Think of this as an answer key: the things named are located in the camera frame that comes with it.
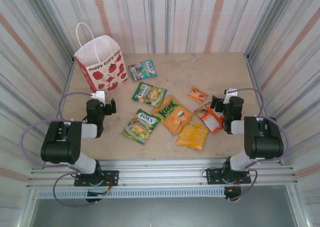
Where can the white paper bag red prints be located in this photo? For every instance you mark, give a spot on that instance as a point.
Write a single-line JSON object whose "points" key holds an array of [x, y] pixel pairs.
{"points": [[105, 69]]}

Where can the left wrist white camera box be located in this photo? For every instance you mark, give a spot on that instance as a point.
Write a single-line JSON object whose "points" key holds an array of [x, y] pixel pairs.
{"points": [[98, 96]]}

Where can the orange Krax chips bag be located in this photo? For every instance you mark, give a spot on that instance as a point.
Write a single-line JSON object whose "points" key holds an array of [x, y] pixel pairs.
{"points": [[170, 114]]}

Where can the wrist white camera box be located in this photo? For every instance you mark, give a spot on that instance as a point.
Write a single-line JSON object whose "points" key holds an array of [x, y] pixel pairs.
{"points": [[230, 92], [98, 96]]}

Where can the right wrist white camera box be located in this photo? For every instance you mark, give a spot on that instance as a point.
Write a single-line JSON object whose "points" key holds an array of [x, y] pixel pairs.
{"points": [[230, 92]]}

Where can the teal Fox's candy pack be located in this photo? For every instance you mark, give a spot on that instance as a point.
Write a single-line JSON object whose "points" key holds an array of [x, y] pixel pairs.
{"points": [[142, 70]]}

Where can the green Fox's Spring Tea pack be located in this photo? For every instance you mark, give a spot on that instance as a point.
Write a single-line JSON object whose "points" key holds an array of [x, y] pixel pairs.
{"points": [[140, 127], [147, 93]]}

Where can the yellow snack pack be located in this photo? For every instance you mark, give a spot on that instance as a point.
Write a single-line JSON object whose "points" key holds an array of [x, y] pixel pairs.
{"points": [[192, 137]]}

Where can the aluminium mounting rail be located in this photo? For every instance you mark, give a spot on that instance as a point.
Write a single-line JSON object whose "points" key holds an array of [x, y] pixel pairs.
{"points": [[162, 172]]}

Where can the small orange snack pack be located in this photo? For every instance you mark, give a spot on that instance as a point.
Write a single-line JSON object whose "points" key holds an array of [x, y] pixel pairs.
{"points": [[197, 94]]}

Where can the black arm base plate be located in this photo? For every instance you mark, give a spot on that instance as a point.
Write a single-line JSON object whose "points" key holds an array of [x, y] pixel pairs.
{"points": [[212, 175], [112, 177]]}

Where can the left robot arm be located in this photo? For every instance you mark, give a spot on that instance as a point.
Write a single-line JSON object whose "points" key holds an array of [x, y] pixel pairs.
{"points": [[60, 147]]}

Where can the orange white mango snack pack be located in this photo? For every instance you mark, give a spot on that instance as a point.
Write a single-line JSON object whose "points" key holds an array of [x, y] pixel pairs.
{"points": [[208, 117]]}

